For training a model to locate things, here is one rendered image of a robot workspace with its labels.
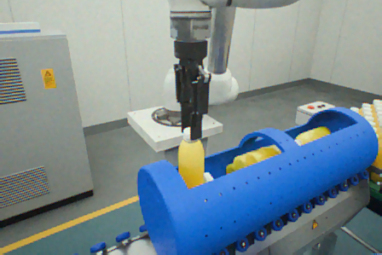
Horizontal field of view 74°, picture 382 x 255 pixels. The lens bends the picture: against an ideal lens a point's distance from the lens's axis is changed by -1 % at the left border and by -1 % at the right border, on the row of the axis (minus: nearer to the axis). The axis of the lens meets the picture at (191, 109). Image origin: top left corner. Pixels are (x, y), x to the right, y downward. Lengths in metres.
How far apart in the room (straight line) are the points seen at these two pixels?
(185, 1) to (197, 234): 0.51
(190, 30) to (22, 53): 1.64
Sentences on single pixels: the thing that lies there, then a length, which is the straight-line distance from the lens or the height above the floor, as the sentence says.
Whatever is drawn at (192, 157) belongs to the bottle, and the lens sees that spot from 0.65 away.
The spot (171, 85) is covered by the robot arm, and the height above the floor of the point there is 1.25.
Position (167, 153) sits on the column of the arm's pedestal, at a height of 0.91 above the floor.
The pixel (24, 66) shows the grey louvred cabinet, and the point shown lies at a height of 1.25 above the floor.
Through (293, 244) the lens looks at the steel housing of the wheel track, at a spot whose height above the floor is 0.86.
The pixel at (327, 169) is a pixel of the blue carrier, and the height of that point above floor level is 1.14.
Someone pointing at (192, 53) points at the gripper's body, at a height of 1.53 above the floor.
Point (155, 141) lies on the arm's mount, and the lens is 1.17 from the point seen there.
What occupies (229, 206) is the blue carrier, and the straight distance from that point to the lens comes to 0.68.
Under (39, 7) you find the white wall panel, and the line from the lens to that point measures 3.31.
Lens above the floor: 1.62
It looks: 22 degrees down
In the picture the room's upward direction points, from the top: straight up
